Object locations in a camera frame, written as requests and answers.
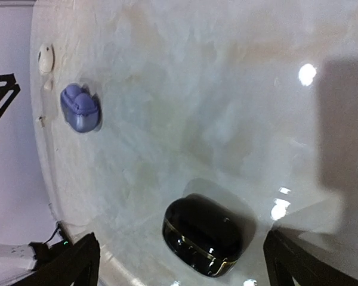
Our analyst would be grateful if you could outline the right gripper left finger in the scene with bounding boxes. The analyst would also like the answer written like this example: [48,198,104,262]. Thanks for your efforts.
[13,233,100,285]

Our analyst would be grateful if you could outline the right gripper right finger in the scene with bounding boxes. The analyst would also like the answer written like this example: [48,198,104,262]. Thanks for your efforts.
[263,229,358,285]

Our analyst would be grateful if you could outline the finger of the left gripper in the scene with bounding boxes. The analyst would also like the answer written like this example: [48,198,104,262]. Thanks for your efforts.
[0,73,20,118]

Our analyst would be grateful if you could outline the white earbud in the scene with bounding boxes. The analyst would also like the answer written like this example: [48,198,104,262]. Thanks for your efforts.
[36,116,45,128]
[44,78,53,91]

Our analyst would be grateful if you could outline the white earbud case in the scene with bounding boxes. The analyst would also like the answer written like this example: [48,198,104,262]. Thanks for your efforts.
[38,43,55,74]

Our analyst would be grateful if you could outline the purple earbud charging case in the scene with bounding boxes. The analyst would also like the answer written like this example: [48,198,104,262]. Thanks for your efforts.
[60,83,101,133]

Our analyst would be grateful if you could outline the black earbud case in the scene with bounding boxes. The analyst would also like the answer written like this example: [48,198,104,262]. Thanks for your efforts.
[162,194,244,278]

